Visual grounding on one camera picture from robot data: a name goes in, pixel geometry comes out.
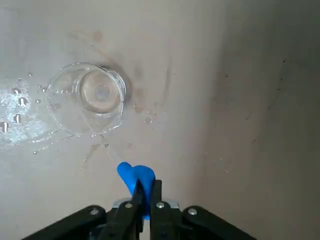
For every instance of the clear glass beaker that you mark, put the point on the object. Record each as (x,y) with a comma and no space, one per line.
(100,95)

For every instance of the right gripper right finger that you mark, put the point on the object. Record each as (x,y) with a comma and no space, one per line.
(170,222)

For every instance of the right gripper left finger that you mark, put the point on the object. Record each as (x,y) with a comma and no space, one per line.
(120,220)

